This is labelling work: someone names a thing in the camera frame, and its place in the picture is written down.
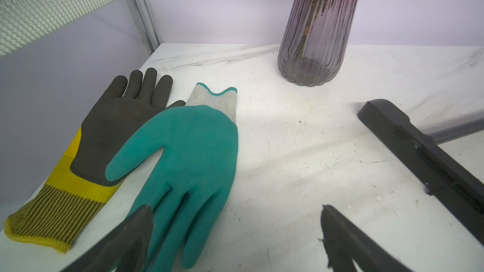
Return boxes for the purple ribbed glass vase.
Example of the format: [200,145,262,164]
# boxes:
[277,0,358,87]

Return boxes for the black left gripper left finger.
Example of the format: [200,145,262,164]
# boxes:
[64,205,153,271]

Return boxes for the green rubber work glove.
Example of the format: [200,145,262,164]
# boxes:
[105,83,238,271]

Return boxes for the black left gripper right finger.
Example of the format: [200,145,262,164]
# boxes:
[320,205,409,271]

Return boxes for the black clothes rack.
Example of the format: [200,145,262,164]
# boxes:
[357,99,483,243]

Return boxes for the black and yellow glove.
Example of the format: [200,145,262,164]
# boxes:
[4,68,173,253]

